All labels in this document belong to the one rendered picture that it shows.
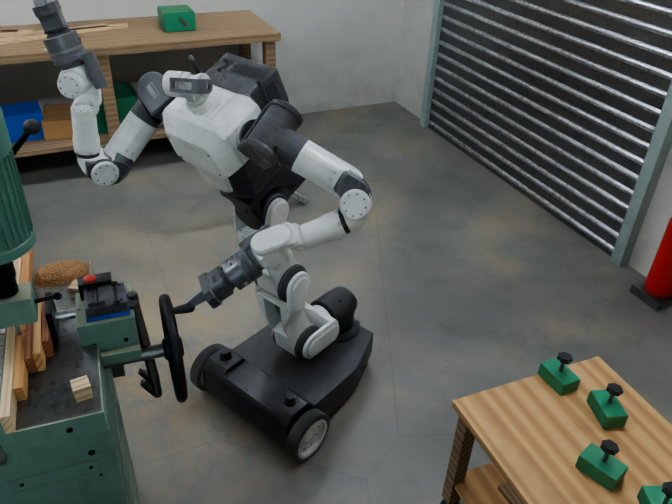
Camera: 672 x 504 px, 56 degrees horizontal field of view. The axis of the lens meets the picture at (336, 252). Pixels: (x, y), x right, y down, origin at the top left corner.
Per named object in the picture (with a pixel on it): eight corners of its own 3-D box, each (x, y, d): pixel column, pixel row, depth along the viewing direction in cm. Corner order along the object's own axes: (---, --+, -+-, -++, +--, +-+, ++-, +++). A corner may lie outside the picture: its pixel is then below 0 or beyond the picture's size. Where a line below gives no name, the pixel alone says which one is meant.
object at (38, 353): (45, 370, 146) (40, 352, 143) (37, 372, 145) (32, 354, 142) (46, 314, 162) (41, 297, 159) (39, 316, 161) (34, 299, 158)
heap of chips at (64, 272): (89, 280, 175) (87, 269, 173) (35, 289, 170) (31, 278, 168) (88, 262, 182) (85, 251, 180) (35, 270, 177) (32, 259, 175)
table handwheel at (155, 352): (180, 356, 186) (197, 423, 163) (109, 371, 180) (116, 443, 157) (168, 272, 172) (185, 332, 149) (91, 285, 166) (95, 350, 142)
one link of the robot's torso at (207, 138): (248, 123, 208) (204, 32, 180) (326, 154, 191) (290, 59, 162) (187, 186, 198) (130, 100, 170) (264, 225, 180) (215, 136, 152)
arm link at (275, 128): (313, 140, 166) (269, 113, 166) (316, 126, 157) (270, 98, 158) (290, 175, 163) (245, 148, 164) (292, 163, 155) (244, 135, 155)
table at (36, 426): (152, 420, 142) (149, 402, 139) (4, 456, 133) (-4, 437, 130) (127, 271, 189) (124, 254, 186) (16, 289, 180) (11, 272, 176)
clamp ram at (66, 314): (85, 337, 155) (78, 308, 150) (52, 343, 153) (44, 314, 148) (83, 314, 162) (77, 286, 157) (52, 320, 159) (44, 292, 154)
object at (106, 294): (130, 314, 154) (126, 297, 151) (82, 323, 151) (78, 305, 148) (125, 284, 164) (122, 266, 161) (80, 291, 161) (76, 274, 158)
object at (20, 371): (27, 399, 138) (22, 387, 136) (17, 402, 138) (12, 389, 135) (33, 254, 184) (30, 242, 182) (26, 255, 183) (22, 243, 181)
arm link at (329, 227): (313, 246, 169) (381, 220, 166) (308, 251, 158) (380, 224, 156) (299, 209, 168) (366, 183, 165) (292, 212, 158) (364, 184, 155)
